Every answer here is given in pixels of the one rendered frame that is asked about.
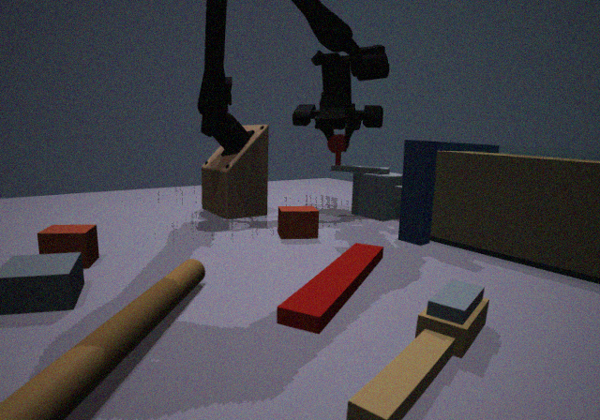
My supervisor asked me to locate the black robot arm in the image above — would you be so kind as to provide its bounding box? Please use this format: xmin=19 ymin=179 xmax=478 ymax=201
xmin=197 ymin=0 xmax=389 ymax=157

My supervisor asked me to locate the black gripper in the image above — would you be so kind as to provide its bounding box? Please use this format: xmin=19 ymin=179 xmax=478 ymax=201
xmin=292 ymin=83 xmax=383 ymax=152

